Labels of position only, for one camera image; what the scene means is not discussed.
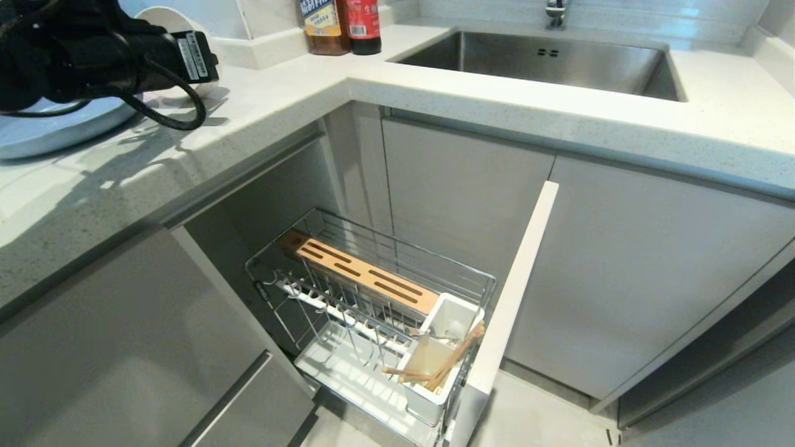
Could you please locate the narrow grey cabinet door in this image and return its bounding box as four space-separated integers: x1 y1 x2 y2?
381 117 556 299

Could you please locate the pale blue plate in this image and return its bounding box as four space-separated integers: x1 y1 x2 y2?
0 93 145 160

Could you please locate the large grey drawer front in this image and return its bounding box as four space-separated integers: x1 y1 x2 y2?
0 226 273 447

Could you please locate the wooden knife block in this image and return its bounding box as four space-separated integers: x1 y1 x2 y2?
277 229 441 317

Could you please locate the small grey drawer front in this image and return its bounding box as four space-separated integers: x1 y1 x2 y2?
179 350 319 447

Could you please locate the dark bottle with red label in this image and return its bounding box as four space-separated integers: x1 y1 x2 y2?
338 0 383 56

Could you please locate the white drip tray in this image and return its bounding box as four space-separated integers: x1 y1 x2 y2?
294 319 449 447

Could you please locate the wide grey cabinet door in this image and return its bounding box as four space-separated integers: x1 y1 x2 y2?
504 155 795 402

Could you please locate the stainless steel sink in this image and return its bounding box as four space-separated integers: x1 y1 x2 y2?
386 29 689 103

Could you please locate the chrome faucet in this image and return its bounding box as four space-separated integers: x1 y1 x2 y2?
545 0 570 30

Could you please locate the wooden chopstick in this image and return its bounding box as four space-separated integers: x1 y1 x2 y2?
424 322 486 389
431 332 484 394
381 366 437 382

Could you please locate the wire pull-out dish rack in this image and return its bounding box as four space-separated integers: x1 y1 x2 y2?
245 207 497 447

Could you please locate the white utensil holder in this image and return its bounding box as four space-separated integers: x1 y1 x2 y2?
397 292 486 427

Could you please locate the brown sauce bottle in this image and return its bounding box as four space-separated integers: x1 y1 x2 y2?
299 0 351 56

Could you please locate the white bowl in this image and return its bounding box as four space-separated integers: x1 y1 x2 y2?
134 6 217 100

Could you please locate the white pull-out front panel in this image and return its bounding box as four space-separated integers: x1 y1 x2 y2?
448 181 560 447

